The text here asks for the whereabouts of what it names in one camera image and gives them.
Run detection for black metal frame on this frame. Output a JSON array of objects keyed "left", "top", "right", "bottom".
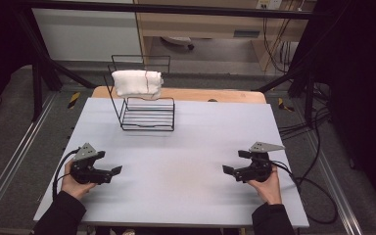
[{"left": 14, "top": 0, "right": 332, "bottom": 126}]

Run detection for white foam board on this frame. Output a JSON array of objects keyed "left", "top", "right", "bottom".
[{"left": 32, "top": 97, "right": 310, "bottom": 229}]

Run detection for yellow black tape marker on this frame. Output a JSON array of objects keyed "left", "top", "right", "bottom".
[
  {"left": 67, "top": 91, "right": 82, "bottom": 110},
  {"left": 276, "top": 97, "right": 296, "bottom": 113}
]

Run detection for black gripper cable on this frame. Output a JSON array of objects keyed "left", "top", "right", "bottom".
[
  {"left": 269, "top": 159, "right": 339, "bottom": 225},
  {"left": 51, "top": 148, "right": 80, "bottom": 201}
]

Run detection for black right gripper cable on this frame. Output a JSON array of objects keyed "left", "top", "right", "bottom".
[{"left": 269, "top": 159, "right": 339, "bottom": 225}]

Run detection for white cabinet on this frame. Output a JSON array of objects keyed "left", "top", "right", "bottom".
[{"left": 29, "top": 7, "right": 144, "bottom": 63}]

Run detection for person's right hand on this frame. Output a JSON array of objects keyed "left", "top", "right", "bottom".
[{"left": 247, "top": 164, "right": 284, "bottom": 207}]

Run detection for hanging black cables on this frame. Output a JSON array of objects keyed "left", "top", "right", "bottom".
[{"left": 261, "top": 17, "right": 296, "bottom": 75}]

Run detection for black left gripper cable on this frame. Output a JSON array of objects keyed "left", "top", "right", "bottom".
[{"left": 51, "top": 148, "right": 80, "bottom": 201}]

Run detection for aluminium floor rail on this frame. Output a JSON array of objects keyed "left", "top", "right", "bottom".
[
  {"left": 305, "top": 129, "right": 366, "bottom": 235},
  {"left": 0, "top": 92, "right": 59, "bottom": 223}
]

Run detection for light wooden desk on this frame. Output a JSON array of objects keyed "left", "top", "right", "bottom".
[{"left": 132, "top": 0, "right": 318, "bottom": 67}]

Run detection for white power outlet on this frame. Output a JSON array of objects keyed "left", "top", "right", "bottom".
[{"left": 255, "top": 0, "right": 284, "bottom": 11}]

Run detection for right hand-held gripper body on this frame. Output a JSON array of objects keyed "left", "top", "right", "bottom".
[{"left": 234, "top": 141, "right": 286, "bottom": 183}]

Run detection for black wire rack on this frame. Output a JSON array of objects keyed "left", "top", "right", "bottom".
[{"left": 103, "top": 54, "right": 176, "bottom": 132}]

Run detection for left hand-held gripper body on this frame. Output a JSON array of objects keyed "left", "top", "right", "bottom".
[{"left": 69, "top": 142, "right": 115, "bottom": 186}]

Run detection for office chair base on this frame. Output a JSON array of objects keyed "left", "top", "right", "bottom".
[{"left": 160, "top": 35, "right": 196, "bottom": 51}]

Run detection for wooden table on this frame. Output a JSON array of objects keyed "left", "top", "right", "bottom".
[{"left": 91, "top": 85, "right": 267, "bottom": 105}]

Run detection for person's left hand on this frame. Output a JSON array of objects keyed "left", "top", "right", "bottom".
[{"left": 60, "top": 159, "right": 98, "bottom": 201}]

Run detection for bundle of black floor cables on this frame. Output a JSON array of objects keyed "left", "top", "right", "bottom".
[{"left": 278, "top": 107, "right": 333, "bottom": 140}]

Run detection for white towel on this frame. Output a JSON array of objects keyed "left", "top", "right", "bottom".
[{"left": 111, "top": 69, "right": 165, "bottom": 101}]

